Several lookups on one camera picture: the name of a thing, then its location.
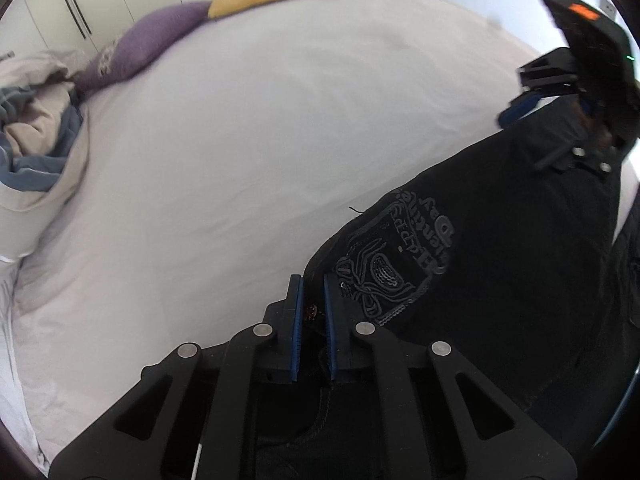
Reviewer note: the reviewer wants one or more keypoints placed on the black denim pants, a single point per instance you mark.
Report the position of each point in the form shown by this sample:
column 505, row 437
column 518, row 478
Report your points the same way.
column 514, row 251

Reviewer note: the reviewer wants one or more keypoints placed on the purple pillow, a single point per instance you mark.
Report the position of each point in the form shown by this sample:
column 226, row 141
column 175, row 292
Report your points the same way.
column 138, row 47

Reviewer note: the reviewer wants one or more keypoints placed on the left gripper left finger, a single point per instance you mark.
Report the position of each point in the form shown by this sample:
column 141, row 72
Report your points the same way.
column 286, row 319

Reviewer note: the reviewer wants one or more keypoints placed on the rolled grey blue duvet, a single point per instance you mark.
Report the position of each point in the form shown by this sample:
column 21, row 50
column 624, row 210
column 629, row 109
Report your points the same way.
column 44, row 149

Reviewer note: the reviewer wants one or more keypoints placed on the wall socket plate far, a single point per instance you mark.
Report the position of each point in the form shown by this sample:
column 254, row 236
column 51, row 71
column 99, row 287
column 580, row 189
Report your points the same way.
column 608, row 8

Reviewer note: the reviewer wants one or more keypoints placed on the white bed sheet mattress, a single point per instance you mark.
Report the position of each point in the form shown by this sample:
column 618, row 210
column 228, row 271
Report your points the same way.
column 133, row 335

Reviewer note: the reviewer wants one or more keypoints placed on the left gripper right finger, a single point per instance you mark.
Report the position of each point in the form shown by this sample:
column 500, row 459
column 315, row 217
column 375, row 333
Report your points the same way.
column 338, row 329

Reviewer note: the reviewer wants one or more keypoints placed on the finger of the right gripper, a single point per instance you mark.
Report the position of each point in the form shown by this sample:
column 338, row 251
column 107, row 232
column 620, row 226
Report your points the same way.
column 522, row 105

